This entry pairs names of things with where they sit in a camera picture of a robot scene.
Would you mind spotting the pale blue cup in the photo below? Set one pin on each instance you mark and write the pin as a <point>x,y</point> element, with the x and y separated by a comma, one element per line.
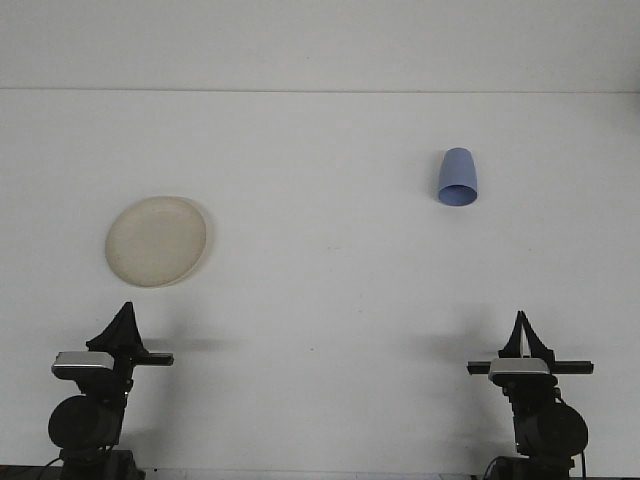
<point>457,170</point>

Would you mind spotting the pale round plate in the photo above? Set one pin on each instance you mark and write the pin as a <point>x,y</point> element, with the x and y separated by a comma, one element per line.
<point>155,242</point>

